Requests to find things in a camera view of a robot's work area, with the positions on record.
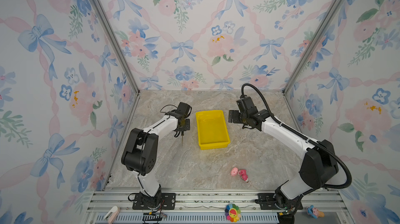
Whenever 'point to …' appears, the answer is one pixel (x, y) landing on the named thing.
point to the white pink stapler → (112, 214)
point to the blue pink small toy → (314, 212)
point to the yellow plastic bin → (212, 133)
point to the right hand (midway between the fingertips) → (235, 114)
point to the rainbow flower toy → (232, 212)
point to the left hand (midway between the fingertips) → (184, 125)
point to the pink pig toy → (242, 173)
